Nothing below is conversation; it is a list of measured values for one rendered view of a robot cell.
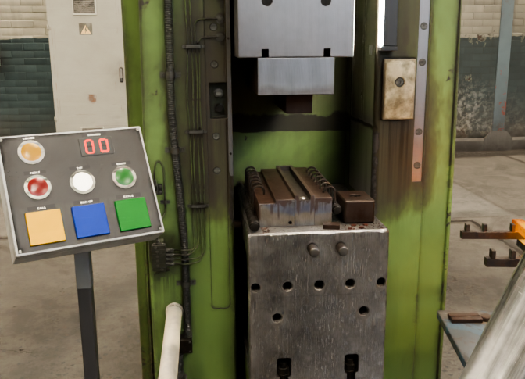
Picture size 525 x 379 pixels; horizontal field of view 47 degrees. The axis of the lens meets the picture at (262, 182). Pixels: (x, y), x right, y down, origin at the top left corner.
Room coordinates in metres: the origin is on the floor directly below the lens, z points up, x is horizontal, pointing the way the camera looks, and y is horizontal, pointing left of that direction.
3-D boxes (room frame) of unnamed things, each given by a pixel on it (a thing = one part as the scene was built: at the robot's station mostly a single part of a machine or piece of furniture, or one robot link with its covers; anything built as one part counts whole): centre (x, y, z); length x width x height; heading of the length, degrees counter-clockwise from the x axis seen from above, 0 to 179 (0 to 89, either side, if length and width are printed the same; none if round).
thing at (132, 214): (1.40, 0.31, 1.01); 0.07 x 0.05 x 0.07; 121
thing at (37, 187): (1.33, 0.51, 1.09); 0.05 x 0.03 x 0.04; 96
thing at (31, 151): (1.37, 0.53, 1.16); 0.05 x 0.03 x 0.04; 96
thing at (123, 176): (1.43, 0.33, 1.09); 0.05 x 0.03 x 0.04; 96
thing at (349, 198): (1.67, -0.26, 0.95); 0.12 x 0.08 x 0.06; 6
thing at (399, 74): (1.75, -0.39, 1.27); 0.09 x 0.02 x 0.17; 96
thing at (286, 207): (1.80, -0.07, 0.96); 0.42 x 0.20 x 0.09; 6
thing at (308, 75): (1.80, -0.07, 1.32); 0.42 x 0.20 x 0.10; 6
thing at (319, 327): (1.82, -0.12, 0.69); 0.56 x 0.38 x 0.45; 6
